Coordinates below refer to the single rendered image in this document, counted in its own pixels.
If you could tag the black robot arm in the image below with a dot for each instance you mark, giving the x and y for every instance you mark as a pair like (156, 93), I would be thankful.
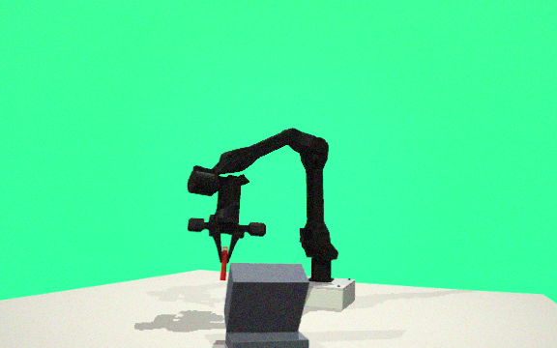
(315, 237)

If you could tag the dark red peg with white band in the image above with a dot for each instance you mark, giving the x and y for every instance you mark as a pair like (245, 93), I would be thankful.
(223, 262)

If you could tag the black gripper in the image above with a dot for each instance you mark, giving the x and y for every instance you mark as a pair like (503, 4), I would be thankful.
(227, 215)

